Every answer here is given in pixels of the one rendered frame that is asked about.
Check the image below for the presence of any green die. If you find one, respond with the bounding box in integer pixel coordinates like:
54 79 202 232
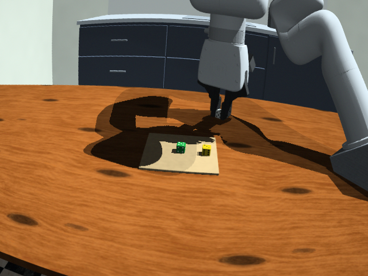
176 142 186 154

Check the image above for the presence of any beige mat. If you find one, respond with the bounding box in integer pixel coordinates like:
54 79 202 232
139 133 219 175

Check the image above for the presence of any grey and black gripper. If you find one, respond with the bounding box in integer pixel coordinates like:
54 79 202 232
197 38 249 120

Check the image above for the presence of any yellow die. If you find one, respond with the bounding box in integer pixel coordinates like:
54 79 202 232
202 144 211 156

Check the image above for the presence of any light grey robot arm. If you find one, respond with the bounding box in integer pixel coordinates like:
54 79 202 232
190 0 368 150

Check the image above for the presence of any white die with black pips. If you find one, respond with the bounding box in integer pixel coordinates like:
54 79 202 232
215 109 221 119

